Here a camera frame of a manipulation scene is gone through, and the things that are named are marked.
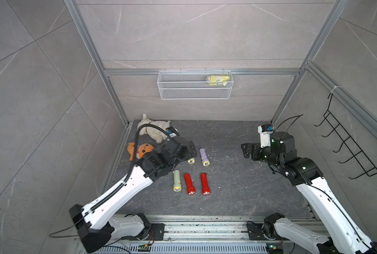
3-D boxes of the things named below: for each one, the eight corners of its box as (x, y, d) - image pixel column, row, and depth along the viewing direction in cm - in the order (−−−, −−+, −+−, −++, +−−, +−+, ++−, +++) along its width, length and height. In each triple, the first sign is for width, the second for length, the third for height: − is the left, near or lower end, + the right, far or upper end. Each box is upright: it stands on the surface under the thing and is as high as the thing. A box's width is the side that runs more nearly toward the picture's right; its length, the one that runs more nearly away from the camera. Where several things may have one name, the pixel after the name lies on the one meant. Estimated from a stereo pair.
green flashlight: (173, 192, 87) (173, 190, 85) (173, 171, 95) (173, 169, 93) (181, 191, 87) (181, 189, 85) (180, 171, 95) (180, 169, 93)
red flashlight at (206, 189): (202, 195, 87) (203, 193, 85) (200, 174, 94) (200, 173, 92) (210, 194, 87) (210, 193, 85) (206, 174, 95) (207, 172, 93)
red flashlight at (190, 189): (188, 196, 86) (188, 194, 84) (182, 176, 93) (182, 174, 91) (196, 193, 87) (196, 191, 85) (189, 174, 94) (189, 172, 92)
